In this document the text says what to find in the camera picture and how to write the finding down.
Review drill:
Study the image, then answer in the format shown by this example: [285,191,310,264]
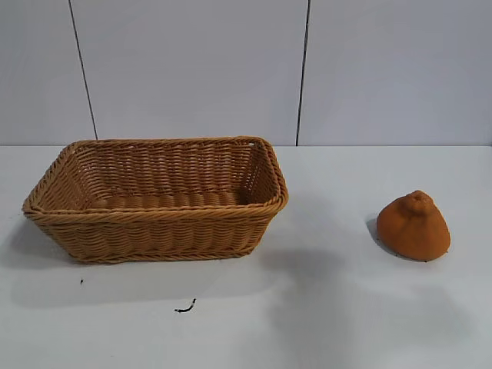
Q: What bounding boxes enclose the orange fruit with knobby stem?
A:
[375,189,451,264]

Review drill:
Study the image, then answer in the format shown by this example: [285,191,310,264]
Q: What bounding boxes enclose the woven wicker rectangular basket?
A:
[22,135,290,265]

